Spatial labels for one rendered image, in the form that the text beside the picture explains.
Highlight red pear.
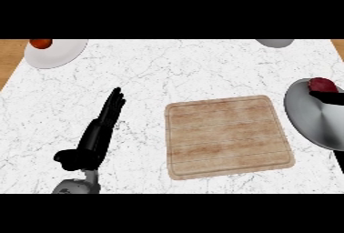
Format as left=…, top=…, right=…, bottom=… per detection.
left=307, top=76, right=340, bottom=94

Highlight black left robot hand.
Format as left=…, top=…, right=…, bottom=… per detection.
left=52, top=86, right=127, bottom=172

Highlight grey bowl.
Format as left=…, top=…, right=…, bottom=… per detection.
left=254, top=39, right=296, bottom=49

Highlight white plate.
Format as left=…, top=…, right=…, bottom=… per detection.
left=22, top=39, right=90, bottom=70

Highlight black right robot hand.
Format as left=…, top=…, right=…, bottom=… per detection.
left=307, top=90, right=344, bottom=106

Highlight orange fruit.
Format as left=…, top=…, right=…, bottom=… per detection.
left=28, top=39, right=53, bottom=50

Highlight silver pan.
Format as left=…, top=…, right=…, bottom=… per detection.
left=282, top=77, right=344, bottom=176

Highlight wooden cutting board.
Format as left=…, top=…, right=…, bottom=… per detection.
left=164, top=94, right=297, bottom=181

